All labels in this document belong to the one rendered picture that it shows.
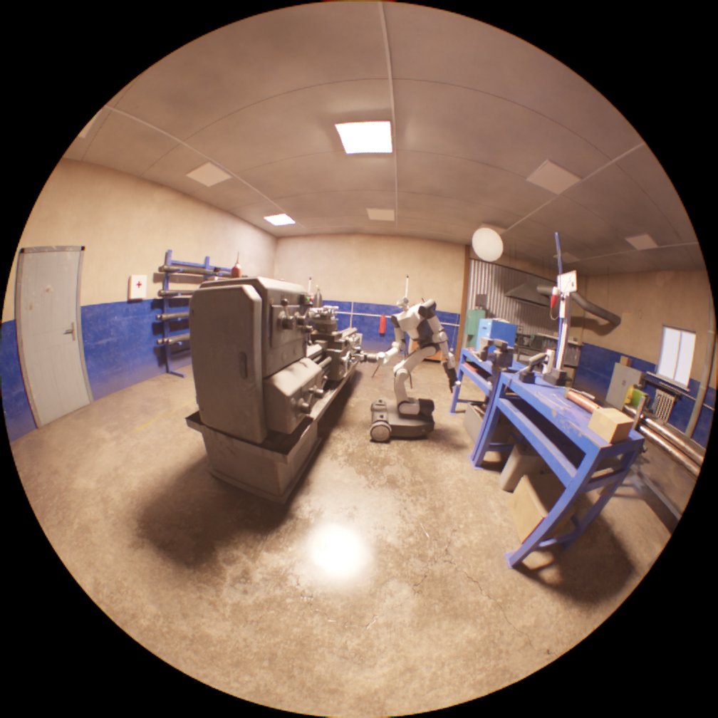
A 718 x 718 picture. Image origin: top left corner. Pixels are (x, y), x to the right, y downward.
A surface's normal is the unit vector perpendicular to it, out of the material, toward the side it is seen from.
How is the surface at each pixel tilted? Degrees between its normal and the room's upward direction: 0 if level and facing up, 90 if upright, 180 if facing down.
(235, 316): 90
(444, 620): 0
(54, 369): 90
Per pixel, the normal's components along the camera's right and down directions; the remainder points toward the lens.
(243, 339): -0.16, 0.22
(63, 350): 0.98, 0.11
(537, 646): 0.08, -0.97
